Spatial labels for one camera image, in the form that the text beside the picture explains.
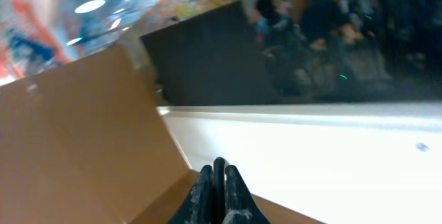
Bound black cable silver plug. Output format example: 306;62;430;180
212;157;228;224

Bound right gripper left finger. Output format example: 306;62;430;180
167;165;213;224

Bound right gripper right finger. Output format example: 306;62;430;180
222;165;270;224

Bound dark monitor panel background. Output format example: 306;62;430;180
141;1;276;106

